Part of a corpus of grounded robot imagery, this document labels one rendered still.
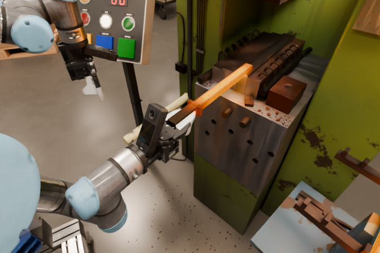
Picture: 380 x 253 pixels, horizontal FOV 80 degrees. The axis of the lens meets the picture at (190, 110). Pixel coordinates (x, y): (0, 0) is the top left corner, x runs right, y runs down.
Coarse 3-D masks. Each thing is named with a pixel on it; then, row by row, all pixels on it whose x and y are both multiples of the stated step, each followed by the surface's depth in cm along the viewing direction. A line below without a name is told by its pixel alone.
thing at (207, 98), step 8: (248, 64) 83; (240, 72) 78; (224, 80) 74; (232, 80) 74; (216, 88) 71; (224, 88) 72; (208, 96) 68; (216, 96) 70; (192, 104) 64; (200, 104) 64; (208, 104) 68; (176, 112) 61; (184, 112) 62; (200, 112) 64; (168, 120) 59; (176, 120) 59
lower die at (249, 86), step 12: (264, 36) 107; (276, 36) 104; (240, 48) 98; (252, 48) 96; (264, 48) 94; (300, 48) 99; (228, 60) 90; (240, 60) 88; (264, 60) 86; (216, 72) 88; (228, 72) 84; (252, 72) 81; (276, 72) 87; (240, 84) 83; (252, 84) 79; (252, 96) 82
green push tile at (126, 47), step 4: (120, 40) 91; (124, 40) 91; (128, 40) 91; (132, 40) 90; (120, 44) 92; (124, 44) 91; (128, 44) 91; (132, 44) 90; (120, 48) 92; (124, 48) 92; (128, 48) 91; (132, 48) 91; (120, 52) 92; (124, 52) 92; (128, 52) 91; (132, 52) 91; (120, 56) 93; (124, 56) 92; (128, 56) 92; (132, 56) 91
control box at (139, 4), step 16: (80, 0) 93; (96, 0) 91; (128, 0) 88; (144, 0) 87; (96, 16) 93; (112, 16) 91; (128, 16) 89; (144, 16) 88; (96, 32) 94; (112, 32) 92; (128, 32) 91; (144, 32) 90; (144, 48) 92
